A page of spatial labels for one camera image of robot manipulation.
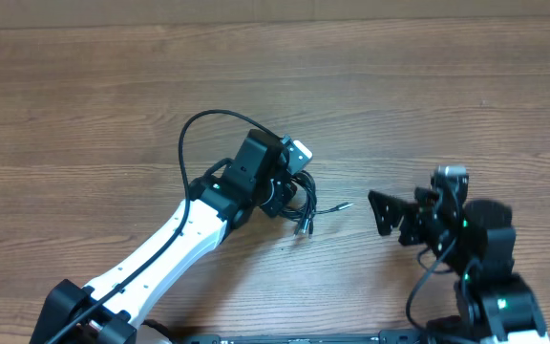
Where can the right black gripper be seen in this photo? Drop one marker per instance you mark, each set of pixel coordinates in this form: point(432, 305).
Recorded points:
point(418, 216)

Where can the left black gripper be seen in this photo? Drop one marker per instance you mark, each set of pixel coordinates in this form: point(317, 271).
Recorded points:
point(284, 194)

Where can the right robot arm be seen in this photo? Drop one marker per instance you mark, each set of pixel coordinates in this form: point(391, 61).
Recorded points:
point(476, 240)

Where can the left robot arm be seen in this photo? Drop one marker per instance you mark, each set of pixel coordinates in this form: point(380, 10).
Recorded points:
point(112, 307)

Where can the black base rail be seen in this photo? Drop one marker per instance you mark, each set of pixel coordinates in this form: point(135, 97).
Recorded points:
point(407, 336)

